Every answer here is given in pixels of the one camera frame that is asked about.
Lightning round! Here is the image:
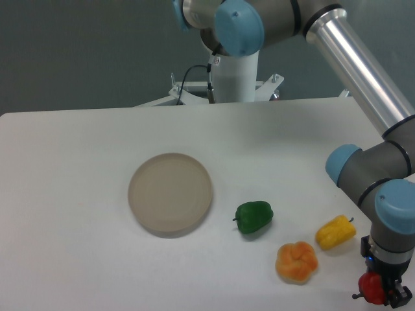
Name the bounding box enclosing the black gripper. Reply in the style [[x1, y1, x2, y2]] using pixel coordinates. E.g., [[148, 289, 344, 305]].
[[361, 235, 412, 308]]

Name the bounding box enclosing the red bell pepper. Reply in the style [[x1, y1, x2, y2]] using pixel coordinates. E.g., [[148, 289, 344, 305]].
[[352, 271, 386, 305]]

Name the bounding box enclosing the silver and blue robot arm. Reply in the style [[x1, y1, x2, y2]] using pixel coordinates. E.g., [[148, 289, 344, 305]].
[[172, 1, 414, 308]]

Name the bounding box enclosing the yellow bell pepper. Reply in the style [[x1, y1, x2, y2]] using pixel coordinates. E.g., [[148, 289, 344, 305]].
[[315, 215, 357, 250]]

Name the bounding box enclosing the green bell pepper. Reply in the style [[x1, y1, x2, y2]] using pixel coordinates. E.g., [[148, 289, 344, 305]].
[[232, 201, 274, 235]]

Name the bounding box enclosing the beige round plate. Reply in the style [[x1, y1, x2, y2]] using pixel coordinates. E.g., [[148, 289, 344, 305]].
[[128, 153, 213, 236]]

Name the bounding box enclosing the orange knotted bread roll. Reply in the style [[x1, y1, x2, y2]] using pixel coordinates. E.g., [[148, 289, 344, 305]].
[[275, 241, 318, 284]]

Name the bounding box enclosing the black cable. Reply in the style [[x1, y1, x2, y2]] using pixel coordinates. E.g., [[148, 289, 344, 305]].
[[176, 43, 224, 106]]

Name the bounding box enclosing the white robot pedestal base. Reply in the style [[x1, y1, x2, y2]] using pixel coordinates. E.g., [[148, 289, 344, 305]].
[[132, 51, 353, 108]]

